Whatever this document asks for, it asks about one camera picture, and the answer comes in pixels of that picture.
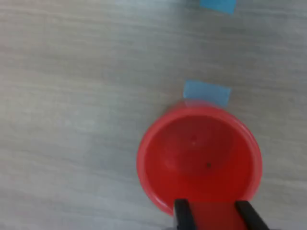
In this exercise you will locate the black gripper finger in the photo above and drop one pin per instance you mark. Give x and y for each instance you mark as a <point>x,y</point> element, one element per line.
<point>251,218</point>
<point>183,215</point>

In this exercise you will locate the red cube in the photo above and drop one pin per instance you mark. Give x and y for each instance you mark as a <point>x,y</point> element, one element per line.
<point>216,216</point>

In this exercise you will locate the red plastic bin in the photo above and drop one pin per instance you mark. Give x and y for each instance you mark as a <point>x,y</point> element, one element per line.
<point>192,155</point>

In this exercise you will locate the blue tape piece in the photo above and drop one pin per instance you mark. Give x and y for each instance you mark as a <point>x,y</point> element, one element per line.
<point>206,92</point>
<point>217,5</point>

